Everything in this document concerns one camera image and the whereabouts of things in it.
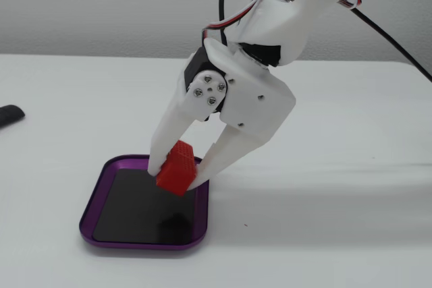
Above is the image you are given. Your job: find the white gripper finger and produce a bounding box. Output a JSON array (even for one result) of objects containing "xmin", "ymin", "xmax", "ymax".
[
  {"xmin": 187, "ymin": 122, "xmax": 265, "ymax": 191},
  {"xmin": 147, "ymin": 64, "xmax": 228, "ymax": 177}
]

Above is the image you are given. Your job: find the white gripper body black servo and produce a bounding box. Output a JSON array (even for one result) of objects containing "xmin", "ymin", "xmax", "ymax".
[{"xmin": 183, "ymin": 37, "xmax": 297, "ymax": 144}]

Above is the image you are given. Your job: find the red plastic cube block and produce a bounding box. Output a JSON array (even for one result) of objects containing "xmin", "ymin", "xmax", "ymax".
[{"xmin": 155, "ymin": 139, "xmax": 198, "ymax": 198}]

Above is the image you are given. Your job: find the purple metal tray black pad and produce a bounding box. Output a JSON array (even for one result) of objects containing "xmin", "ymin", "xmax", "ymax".
[{"xmin": 78, "ymin": 154, "xmax": 211, "ymax": 252}]

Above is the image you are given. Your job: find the thick black cable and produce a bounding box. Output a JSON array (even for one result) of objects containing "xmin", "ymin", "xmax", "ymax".
[{"xmin": 217, "ymin": 0, "xmax": 432, "ymax": 83}]

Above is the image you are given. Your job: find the black textured handle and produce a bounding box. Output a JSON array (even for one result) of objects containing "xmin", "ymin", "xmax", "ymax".
[{"xmin": 0, "ymin": 104, "xmax": 26, "ymax": 129}]

